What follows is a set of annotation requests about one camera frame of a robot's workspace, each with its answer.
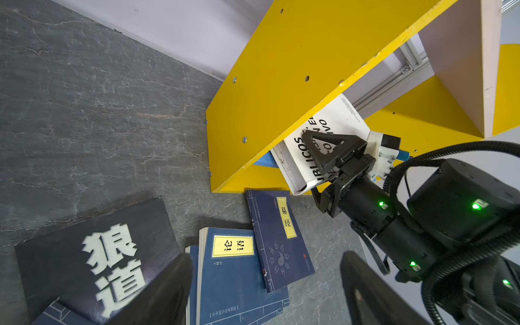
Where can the navy book with QR code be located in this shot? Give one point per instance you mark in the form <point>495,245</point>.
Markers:
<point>58,314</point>

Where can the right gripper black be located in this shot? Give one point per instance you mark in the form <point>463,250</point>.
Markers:
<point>352,192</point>

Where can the blue book under Lunyu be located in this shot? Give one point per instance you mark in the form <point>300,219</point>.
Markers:
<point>193,252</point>

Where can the yellow pink blue bookshelf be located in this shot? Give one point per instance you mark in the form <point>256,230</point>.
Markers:
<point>305,53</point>

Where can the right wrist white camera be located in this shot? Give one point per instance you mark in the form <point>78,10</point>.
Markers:
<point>386,150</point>

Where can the navy Yijing book yellow label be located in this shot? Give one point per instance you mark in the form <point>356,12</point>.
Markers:
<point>283,253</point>

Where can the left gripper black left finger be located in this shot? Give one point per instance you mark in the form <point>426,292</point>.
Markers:
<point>164,300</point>

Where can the blue Lunyu book yellow label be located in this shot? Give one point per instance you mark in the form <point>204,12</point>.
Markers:
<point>230,281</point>

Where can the black book white characters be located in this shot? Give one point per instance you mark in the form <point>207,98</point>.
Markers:
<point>98,266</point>

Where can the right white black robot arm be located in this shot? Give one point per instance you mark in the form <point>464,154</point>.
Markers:
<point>442,222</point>

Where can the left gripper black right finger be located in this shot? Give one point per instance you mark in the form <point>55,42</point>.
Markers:
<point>369,299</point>

